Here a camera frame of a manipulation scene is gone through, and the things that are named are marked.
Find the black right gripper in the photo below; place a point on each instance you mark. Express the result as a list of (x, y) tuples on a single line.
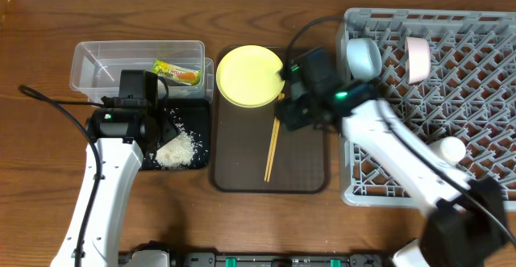
[(291, 114)]

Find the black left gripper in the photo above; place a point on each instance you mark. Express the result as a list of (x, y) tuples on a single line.
[(160, 136)]

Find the wooden chopstick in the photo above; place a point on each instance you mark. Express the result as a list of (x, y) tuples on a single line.
[(271, 150), (275, 150)]

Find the green snack wrapper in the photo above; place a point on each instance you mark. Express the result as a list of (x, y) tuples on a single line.
[(178, 74)]

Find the rice pile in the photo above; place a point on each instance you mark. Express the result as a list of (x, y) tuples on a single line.
[(177, 150)]

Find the light blue bowl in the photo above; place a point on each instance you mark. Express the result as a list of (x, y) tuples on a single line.
[(363, 59)]

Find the yellow plate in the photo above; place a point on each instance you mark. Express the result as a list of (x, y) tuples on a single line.
[(249, 76)]

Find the white bowl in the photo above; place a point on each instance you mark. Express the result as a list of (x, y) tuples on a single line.
[(418, 64)]

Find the pale green cup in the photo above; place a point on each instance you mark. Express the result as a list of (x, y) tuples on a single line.
[(450, 149)]

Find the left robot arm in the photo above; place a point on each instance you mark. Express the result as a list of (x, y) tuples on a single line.
[(94, 233)]

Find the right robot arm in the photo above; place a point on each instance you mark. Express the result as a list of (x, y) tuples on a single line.
[(465, 218)]

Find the grey dishwasher rack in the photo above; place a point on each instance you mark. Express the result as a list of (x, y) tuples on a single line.
[(470, 90)]

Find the black plastic tray bin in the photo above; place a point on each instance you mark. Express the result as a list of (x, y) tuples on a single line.
[(193, 113)]

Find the clear plastic bin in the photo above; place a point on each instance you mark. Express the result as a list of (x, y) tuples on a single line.
[(97, 66)]

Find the brown serving tray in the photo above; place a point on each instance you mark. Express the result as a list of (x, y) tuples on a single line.
[(240, 145)]

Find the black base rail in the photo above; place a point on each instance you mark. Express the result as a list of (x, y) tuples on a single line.
[(155, 253)]

